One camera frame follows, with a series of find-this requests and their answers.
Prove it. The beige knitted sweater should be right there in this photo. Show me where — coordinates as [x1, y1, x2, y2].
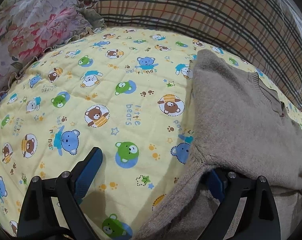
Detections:
[134, 49, 302, 239]

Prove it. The yellow cartoon bear bedsheet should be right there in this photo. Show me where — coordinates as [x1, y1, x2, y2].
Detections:
[0, 26, 302, 240]

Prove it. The floral ruffled pillow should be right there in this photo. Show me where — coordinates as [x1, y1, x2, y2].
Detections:
[0, 0, 105, 100]

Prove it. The plaid checkered quilt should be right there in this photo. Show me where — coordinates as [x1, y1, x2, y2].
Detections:
[92, 0, 302, 111]

